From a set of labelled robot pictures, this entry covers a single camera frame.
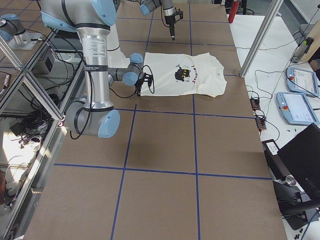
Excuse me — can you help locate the orange black adapter box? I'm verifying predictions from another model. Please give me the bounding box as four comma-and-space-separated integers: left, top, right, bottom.
250, 97, 261, 111
254, 115, 267, 132

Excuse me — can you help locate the near teach pendant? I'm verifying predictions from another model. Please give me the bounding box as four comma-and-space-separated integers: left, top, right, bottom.
276, 92, 320, 126

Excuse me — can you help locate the grey power box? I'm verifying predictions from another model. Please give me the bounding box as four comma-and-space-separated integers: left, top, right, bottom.
34, 52, 55, 74

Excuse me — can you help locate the tangled cable pile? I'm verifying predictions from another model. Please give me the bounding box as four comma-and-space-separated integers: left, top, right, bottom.
9, 109, 55, 146

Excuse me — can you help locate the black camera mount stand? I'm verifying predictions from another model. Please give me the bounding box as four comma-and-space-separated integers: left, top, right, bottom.
262, 139, 320, 230

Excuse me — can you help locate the far teach pendant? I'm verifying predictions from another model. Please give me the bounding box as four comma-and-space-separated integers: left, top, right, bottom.
285, 67, 320, 97

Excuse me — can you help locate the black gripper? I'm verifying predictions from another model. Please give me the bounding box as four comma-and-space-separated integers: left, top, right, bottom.
134, 73, 153, 97
163, 7, 183, 41

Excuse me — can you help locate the aluminium frame post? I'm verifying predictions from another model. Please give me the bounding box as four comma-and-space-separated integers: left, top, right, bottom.
239, 0, 284, 78

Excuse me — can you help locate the orange black adapter box far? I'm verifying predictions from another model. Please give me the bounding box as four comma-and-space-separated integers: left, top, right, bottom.
250, 97, 261, 111

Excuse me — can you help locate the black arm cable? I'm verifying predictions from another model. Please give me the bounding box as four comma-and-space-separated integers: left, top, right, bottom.
69, 64, 157, 140

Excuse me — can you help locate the orange black adapter box near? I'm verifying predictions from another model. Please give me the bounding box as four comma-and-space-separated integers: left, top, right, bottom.
254, 115, 267, 132

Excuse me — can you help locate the aluminium frame rack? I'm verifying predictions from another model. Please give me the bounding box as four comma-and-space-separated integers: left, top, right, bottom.
0, 29, 84, 240

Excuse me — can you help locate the teach pendant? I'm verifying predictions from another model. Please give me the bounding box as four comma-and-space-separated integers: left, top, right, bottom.
285, 67, 320, 97
276, 92, 320, 126

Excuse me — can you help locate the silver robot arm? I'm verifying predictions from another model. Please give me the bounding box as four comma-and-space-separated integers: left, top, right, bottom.
41, 0, 153, 138
137, 0, 184, 41

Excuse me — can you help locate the cream cat print shirt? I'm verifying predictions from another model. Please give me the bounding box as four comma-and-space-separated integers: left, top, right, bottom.
144, 52, 227, 98

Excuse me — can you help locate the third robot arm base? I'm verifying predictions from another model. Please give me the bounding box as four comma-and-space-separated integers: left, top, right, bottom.
0, 13, 43, 51

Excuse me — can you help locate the red fire extinguisher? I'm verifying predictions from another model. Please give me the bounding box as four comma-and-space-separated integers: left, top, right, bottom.
228, 0, 240, 24

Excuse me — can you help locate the black monitor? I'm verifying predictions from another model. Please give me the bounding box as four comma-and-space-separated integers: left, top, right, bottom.
278, 123, 320, 199

